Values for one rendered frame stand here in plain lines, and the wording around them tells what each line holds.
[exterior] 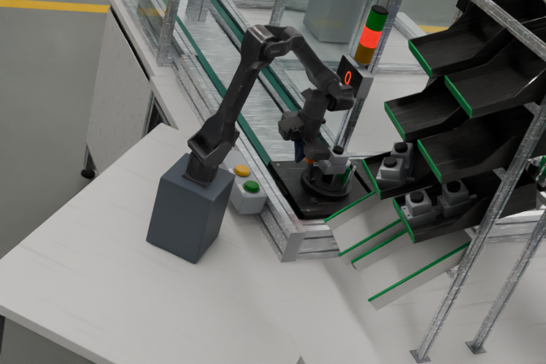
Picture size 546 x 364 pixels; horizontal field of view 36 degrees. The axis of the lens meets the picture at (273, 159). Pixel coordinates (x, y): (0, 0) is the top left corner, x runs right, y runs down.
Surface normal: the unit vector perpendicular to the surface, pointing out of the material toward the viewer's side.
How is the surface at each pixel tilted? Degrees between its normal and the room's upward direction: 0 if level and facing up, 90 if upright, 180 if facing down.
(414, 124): 25
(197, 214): 90
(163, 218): 90
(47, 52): 0
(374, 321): 0
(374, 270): 45
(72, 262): 0
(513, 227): 90
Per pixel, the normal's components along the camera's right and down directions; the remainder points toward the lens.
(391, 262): -0.48, -0.63
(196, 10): 0.38, 0.59
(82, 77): 0.25, -0.81
